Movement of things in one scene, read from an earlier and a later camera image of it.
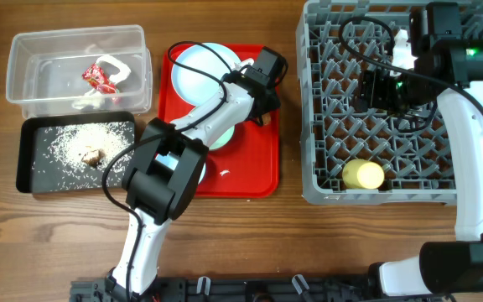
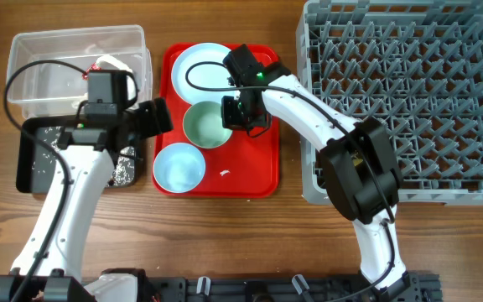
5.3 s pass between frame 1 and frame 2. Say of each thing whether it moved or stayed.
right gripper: moved
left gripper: moved
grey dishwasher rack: stayed
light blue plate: stayed
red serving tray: stayed
